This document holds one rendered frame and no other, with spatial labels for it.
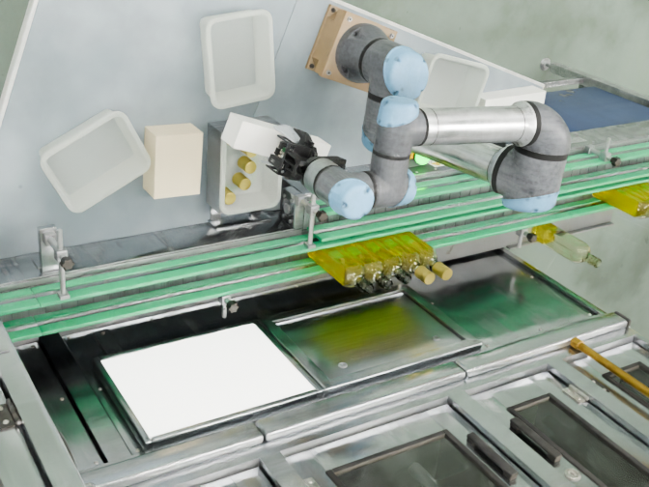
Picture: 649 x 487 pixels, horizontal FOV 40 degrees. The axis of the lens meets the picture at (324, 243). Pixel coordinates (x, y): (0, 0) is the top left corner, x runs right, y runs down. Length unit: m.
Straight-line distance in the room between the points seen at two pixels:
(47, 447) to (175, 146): 1.01
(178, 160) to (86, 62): 0.31
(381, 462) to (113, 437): 0.57
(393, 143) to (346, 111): 0.77
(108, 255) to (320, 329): 0.56
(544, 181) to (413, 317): 0.61
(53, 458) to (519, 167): 1.14
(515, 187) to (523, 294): 0.73
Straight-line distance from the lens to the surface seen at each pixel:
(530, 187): 1.98
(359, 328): 2.32
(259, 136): 1.93
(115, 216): 2.28
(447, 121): 1.78
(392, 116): 1.71
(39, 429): 1.41
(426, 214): 2.53
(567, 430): 2.18
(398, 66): 2.14
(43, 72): 2.11
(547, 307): 2.63
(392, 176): 1.75
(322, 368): 2.15
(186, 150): 2.20
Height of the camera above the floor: 2.71
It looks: 48 degrees down
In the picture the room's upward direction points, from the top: 129 degrees clockwise
